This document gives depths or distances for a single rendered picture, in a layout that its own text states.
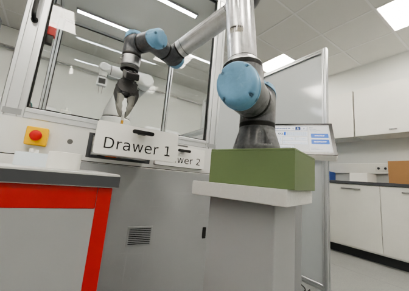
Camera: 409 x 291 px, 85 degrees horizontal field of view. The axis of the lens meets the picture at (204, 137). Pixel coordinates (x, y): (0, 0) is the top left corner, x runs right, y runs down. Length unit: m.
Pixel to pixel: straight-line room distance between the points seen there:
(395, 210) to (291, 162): 2.79
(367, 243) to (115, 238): 2.89
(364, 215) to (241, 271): 2.83
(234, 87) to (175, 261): 0.99
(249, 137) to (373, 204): 2.79
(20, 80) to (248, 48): 0.91
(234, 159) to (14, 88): 0.92
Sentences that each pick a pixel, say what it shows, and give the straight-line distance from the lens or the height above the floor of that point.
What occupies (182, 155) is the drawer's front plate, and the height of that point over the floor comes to 0.88.
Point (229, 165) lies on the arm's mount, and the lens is 0.64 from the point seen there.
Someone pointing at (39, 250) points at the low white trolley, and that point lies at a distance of 0.57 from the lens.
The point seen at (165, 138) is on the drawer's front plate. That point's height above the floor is 0.90.
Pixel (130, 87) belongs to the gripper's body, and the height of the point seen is 1.09.
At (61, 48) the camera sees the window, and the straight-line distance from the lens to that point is 1.27.
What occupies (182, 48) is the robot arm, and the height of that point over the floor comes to 1.29.
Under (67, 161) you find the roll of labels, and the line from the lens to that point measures 0.61.
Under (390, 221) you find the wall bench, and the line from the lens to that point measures 3.34.
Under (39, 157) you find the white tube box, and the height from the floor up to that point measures 0.79.
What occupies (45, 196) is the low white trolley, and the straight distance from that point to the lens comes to 0.55.
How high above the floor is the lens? 0.77
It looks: 10 degrees up
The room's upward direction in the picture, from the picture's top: 5 degrees clockwise
